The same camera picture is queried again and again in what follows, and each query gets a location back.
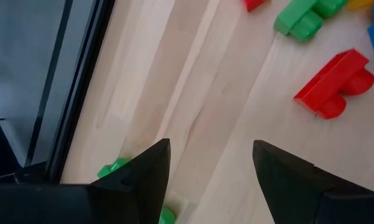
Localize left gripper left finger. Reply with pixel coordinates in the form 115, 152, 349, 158
0, 138, 171, 224

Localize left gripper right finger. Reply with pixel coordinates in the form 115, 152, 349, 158
252, 139, 374, 224

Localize green long block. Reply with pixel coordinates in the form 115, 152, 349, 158
96, 157, 177, 224

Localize red small block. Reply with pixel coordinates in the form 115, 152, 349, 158
242, 0, 270, 12
293, 48, 374, 120

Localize green small block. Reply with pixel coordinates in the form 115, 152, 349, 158
273, 0, 349, 43

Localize yellow medium block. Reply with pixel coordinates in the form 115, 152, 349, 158
347, 0, 374, 10

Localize black metal table frame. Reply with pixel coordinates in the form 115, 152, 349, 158
45, 0, 116, 185

